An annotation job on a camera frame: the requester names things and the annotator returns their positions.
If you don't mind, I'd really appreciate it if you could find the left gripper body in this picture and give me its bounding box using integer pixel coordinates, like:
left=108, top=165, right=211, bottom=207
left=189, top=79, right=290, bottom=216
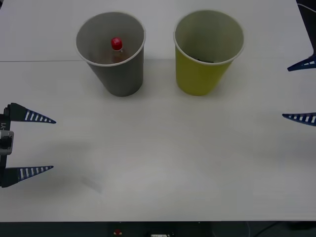
left=0, top=105, right=12, bottom=187

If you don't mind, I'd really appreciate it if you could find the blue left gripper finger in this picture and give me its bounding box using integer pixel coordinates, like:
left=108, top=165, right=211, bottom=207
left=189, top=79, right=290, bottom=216
left=7, top=102, right=57, bottom=124
left=0, top=165, right=54, bottom=189

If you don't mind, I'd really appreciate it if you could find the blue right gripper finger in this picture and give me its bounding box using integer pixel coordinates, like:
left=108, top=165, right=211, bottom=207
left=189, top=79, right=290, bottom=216
left=281, top=112, right=316, bottom=127
left=287, top=54, right=316, bottom=73

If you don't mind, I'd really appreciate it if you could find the grey plastic waste bin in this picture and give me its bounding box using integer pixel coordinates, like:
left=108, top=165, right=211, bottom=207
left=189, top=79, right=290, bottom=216
left=75, top=11, right=147, bottom=97

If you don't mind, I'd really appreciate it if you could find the yellow-green plastic waste bin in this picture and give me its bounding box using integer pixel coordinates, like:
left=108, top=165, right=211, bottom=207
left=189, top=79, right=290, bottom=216
left=173, top=9, right=245, bottom=96

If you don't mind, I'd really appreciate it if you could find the red-capped plastic bottle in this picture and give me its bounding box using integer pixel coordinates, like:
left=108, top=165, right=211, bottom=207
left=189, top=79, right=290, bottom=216
left=110, top=37, right=129, bottom=64

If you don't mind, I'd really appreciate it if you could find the thin white cable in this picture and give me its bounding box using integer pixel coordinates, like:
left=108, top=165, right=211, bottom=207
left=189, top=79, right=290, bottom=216
left=297, top=2, right=316, bottom=12

